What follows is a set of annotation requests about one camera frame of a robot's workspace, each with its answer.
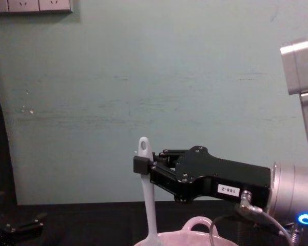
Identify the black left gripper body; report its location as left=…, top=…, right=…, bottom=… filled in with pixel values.
left=0, top=223, right=44, bottom=246

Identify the pink pot with loop handle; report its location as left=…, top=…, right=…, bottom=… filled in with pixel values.
left=133, top=216, right=240, bottom=246

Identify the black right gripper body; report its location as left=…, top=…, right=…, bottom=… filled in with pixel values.
left=174, top=145, right=272, bottom=209

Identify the black table cloth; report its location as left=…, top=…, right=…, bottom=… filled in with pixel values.
left=0, top=200, right=308, bottom=246

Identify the white wall socket panel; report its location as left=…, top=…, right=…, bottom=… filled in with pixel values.
left=0, top=0, right=74, bottom=15

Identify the thin dark gripper cable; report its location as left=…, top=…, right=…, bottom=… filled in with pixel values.
left=209, top=190, right=298, bottom=246

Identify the white plastic spatula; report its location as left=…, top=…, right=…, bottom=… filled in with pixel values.
left=138, top=136, right=159, bottom=246

